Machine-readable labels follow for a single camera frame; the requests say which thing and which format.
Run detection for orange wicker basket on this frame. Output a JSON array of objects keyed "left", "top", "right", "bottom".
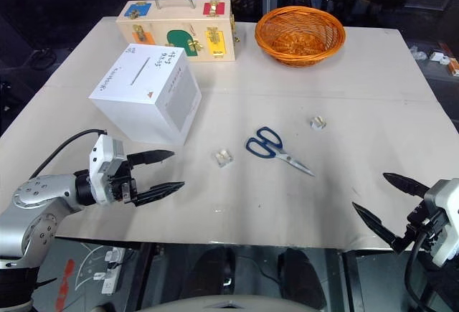
[{"left": 254, "top": 5, "right": 346, "bottom": 67}]

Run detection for dark rounded robot foot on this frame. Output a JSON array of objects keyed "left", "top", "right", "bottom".
[
  {"left": 278, "top": 247, "right": 328, "bottom": 311},
  {"left": 186, "top": 246, "right": 237, "bottom": 301}
]

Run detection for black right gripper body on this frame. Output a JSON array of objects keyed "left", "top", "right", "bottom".
[{"left": 405, "top": 200, "right": 450, "bottom": 252}]

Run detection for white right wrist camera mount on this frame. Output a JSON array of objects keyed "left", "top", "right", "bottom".
[{"left": 422, "top": 178, "right": 459, "bottom": 268}]

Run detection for grey robot torso front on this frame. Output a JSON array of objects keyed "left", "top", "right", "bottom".
[{"left": 140, "top": 294, "right": 323, "bottom": 312}]

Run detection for black coiled cable on floor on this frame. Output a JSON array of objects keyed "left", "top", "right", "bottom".
[{"left": 29, "top": 48, "right": 57, "bottom": 71}]

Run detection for white cardboard box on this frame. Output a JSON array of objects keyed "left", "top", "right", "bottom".
[{"left": 88, "top": 42, "right": 202, "bottom": 147}]

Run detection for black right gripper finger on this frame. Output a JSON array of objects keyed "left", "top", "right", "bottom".
[
  {"left": 351, "top": 201, "right": 417, "bottom": 255},
  {"left": 382, "top": 172, "right": 431, "bottom": 198}
]

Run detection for small white and orange boxes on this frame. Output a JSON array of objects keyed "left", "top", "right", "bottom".
[{"left": 428, "top": 42, "right": 459, "bottom": 77}]

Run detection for blue handled scissors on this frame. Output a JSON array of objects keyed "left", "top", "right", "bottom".
[{"left": 245, "top": 126, "right": 316, "bottom": 177}]

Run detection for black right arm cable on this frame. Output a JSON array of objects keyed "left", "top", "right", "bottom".
[{"left": 403, "top": 219, "right": 445, "bottom": 312}]

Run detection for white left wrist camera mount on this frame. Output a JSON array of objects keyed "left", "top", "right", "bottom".
[{"left": 87, "top": 133, "right": 126, "bottom": 206}]

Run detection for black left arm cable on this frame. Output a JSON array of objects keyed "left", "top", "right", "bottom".
[{"left": 29, "top": 128, "right": 108, "bottom": 180}]

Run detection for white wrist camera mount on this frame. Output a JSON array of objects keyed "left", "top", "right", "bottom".
[
  {"left": 87, "top": 133, "right": 126, "bottom": 206},
  {"left": 422, "top": 178, "right": 459, "bottom": 268}
]

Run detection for wooden lock box with latches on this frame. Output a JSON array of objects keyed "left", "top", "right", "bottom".
[{"left": 115, "top": 0, "right": 240, "bottom": 62}]

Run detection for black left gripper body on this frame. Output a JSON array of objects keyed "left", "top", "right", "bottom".
[{"left": 105, "top": 156, "right": 139, "bottom": 205}]

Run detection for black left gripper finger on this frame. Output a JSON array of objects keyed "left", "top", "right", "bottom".
[
  {"left": 133, "top": 181, "right": 186, "bottom": 208},
  {"left": 126, "top": 149, "right": 176, "bottom": 168}
]

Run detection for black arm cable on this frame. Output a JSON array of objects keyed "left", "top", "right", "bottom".
[
  {"left": 403, "top": 219, "right": 445, "bottom": 312},
  {"left": 29, "top": 128, "right": 108, "bottom": 180}
]

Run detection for white power strip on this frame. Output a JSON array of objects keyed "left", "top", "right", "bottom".
[{"left": 92, "top": 247, "right": 126, "bottom": 296}]

